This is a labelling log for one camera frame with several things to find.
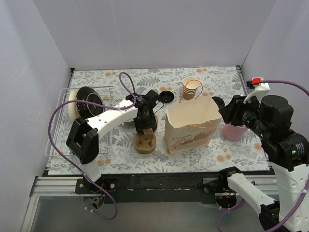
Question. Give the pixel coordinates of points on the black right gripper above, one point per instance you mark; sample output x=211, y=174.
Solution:
x=231, y=111

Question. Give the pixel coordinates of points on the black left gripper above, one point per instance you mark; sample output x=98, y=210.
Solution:
x=145, y=125

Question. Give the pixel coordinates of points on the black plastic cup lid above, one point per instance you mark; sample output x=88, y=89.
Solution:
x=166, y=97
x=219, y=101

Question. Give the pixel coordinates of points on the brown cardboard cup carrier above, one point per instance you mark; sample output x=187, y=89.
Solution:
x=145, y=143

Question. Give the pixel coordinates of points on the beige paper takeout bag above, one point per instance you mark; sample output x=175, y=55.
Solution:
x=191, y=124

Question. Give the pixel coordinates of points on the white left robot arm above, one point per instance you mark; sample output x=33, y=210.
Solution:
x=91, y=122

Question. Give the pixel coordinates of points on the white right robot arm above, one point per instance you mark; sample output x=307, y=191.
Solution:
x=288, y=153

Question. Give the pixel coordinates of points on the patterned ceramic bowl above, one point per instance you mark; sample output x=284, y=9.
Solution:
x=129, y=122

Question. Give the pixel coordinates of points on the floral table mat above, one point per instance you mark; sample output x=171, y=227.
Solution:
x=117, y=152

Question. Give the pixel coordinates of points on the pink cup holder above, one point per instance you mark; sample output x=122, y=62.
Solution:
x=233, y=133

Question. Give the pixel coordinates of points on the stack of brown paper cups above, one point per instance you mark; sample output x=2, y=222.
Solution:
x=190, y=86

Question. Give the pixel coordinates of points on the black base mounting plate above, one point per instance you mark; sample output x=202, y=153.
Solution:
x=155, y=188

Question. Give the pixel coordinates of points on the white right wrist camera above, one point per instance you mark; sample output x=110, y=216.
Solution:
x=259, y=88

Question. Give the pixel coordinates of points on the aluminium frame rail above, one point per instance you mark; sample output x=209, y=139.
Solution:
x=49, y=186

